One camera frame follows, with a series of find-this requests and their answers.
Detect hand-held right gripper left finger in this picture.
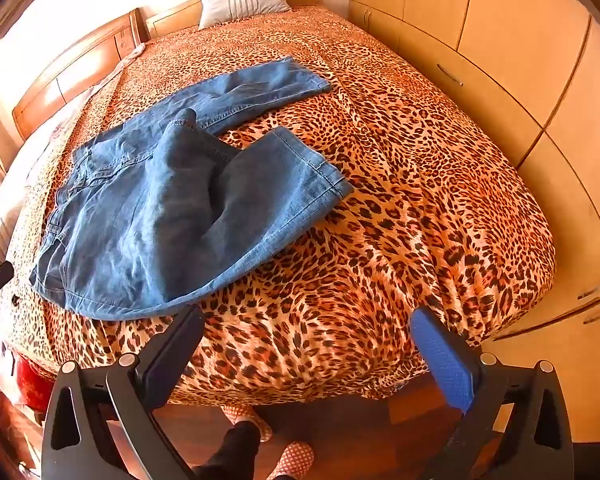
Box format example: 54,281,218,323
41,304,207,480

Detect leopard print bedspread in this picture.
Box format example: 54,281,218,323
0,4,556,407

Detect white striped pillow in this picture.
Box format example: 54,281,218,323
198,0,292,30

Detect plain wooden headboard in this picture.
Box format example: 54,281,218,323
145,0,322,39

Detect carved wooden headboard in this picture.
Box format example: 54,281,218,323
11,7,148,142

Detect light wooden wardrobe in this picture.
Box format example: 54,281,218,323
348,0,600,443

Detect red patterned cloth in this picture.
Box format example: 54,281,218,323
11,352,56,413

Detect blue denim pants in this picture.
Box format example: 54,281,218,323
28,55,355,322

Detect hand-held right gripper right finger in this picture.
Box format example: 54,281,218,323
410,306,576,480

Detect red dotted slipper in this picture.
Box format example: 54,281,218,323
271,441,315,480
221,404,273,443

